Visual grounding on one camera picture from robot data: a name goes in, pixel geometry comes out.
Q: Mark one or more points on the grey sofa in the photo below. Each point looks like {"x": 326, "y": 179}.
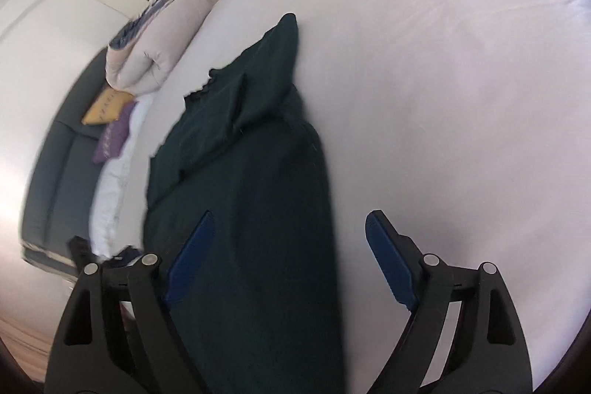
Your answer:
{"x": 60, "y": 172}

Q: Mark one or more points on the purple cushion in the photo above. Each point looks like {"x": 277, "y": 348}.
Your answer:
{"x": 113, "y": 135}

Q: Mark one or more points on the folded beige duvet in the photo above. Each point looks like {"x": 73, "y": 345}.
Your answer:
{"x": 147, "y": 48}

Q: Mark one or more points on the dark green garment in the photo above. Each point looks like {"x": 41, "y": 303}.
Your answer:
{"x": 258, "y": 200}

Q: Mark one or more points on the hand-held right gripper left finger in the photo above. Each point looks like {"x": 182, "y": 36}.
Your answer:
{"x": 191, "y": 253}

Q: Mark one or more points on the white bed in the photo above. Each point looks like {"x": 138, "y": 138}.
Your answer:
{"x": 415, "y": 108}

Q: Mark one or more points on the yellow cushion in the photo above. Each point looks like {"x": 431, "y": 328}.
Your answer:
{"x": 105, "y": 107}

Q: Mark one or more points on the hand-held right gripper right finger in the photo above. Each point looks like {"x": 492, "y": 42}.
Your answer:
{"x": 387, "y": 253}

